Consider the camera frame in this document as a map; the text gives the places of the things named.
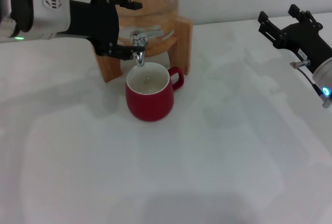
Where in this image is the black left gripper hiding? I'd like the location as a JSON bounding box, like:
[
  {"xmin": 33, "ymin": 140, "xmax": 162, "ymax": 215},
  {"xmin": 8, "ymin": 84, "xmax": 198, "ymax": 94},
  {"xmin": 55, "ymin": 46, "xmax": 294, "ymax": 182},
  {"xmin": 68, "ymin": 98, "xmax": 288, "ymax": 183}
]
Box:
[{"xmin": 56, "ymin": 0, "xmax": 146, "ymax": 62}]

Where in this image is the thin cable with metal plugs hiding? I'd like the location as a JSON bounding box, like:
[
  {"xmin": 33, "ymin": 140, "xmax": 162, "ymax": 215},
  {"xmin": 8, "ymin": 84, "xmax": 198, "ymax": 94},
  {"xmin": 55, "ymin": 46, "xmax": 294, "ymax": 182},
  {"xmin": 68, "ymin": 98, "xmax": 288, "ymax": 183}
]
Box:
[{"xmin": 289, "ymin": 59, "xmax": 332, "ymax": 108}]

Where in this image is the red ceramic cup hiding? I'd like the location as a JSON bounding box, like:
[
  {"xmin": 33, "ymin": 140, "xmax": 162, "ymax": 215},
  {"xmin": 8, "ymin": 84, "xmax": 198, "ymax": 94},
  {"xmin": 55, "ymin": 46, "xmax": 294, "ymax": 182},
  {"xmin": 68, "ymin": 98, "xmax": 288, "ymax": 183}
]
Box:
[{"xmin": 125, "ymin": 62, "xmax": 185, "ymax": 122}]

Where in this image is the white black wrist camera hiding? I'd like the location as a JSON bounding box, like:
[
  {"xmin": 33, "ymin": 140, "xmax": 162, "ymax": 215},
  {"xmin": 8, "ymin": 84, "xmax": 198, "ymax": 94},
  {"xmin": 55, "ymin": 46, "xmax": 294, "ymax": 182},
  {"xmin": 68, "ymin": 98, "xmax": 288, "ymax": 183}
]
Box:
[{"xmin": 5, "ymin": 0, "xmax": 71, "ymax": 39}]

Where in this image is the chrome faucet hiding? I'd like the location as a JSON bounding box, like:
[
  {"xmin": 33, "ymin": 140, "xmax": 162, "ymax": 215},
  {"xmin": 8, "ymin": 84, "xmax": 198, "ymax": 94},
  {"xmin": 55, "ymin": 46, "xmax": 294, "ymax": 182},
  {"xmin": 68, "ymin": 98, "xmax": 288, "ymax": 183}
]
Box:
[{"xmin": 129, "ymin": 28, "xmax": 164, "ymax": 67}]

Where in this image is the wooden dispenser stand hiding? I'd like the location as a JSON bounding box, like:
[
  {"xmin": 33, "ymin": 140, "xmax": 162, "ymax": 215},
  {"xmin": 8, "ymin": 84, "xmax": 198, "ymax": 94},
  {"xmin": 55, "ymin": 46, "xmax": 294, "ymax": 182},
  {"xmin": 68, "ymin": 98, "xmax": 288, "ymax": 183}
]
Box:
[{"xmin": 95, "ymin": 16, "xmax": 194, "ymax": 83}]

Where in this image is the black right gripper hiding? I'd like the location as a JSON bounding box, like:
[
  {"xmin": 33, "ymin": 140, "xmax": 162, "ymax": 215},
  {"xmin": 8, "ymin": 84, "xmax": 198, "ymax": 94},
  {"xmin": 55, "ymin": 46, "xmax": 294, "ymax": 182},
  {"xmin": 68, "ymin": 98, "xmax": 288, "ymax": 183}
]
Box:
[{"xmin": 257, "ymin": 4, "xmax": 332, "ymax": 74}]

